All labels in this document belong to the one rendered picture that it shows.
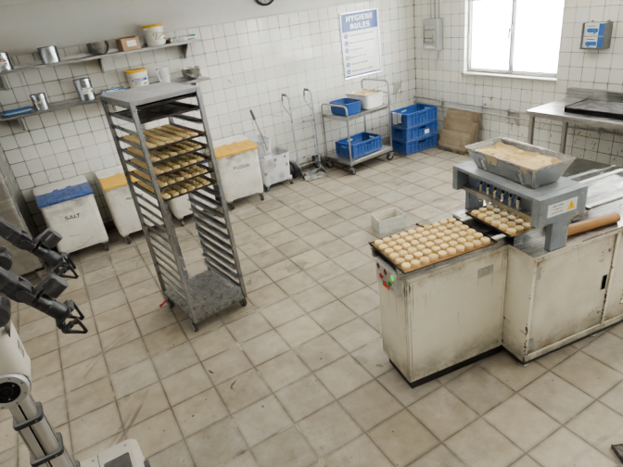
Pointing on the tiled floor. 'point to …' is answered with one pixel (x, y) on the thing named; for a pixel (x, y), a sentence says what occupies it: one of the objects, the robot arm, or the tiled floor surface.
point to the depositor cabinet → (562, 288)
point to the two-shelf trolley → (364, 129)
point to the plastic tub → (387, 220)
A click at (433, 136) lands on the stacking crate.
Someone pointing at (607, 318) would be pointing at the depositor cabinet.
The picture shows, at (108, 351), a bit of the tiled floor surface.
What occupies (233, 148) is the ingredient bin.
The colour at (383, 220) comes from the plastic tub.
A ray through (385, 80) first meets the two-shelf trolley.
